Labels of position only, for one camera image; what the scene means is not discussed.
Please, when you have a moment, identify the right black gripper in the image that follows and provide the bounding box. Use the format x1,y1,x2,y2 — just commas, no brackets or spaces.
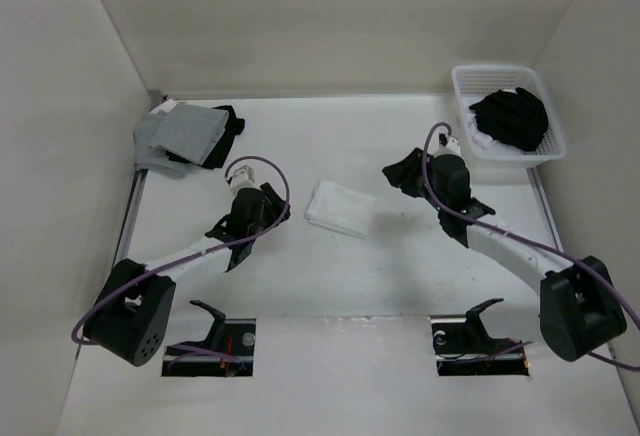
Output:
382,148,447,212

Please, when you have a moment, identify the white tank top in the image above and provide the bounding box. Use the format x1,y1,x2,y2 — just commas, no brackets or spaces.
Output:
305,180,375,239

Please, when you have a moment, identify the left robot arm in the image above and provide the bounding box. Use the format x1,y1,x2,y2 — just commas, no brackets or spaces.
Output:
72,183,290,367

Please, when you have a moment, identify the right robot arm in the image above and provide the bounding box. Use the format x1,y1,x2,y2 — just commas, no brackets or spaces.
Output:
382,148,627,362

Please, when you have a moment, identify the black tank top in basket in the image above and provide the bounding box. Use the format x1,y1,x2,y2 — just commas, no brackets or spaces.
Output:
469,87,549,152

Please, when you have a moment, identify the light grey folded tank top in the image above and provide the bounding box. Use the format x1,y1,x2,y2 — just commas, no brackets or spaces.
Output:
133,99,191,179

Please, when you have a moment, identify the white garment in basket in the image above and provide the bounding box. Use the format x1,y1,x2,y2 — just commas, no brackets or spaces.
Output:
465,109,503,151

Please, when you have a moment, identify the white plastic basket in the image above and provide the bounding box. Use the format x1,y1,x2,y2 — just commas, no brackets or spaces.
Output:
451,64,567,169

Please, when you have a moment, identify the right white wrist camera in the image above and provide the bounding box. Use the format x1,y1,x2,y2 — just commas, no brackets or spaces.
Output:
434,133,462,157

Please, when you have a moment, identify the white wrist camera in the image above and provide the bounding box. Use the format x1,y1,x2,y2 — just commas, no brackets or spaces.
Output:
226,165,258,196
434,133,462,157

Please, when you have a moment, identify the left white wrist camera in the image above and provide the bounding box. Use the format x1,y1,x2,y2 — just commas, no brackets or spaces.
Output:
226,165,258,196

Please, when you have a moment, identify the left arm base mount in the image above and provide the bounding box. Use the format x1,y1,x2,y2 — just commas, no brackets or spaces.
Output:
161,299,257,377

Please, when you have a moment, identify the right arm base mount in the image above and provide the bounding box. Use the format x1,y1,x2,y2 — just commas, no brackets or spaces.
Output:
431,298,529,377

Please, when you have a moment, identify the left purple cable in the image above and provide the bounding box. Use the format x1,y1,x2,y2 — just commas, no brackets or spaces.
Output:
70,155,292,365

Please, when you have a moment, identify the purple cable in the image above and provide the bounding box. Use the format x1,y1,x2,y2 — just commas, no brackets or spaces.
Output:
421,122,640,371
70,155,292,365

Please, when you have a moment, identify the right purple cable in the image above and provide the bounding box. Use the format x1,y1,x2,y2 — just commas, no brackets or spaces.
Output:
421,122,640,371

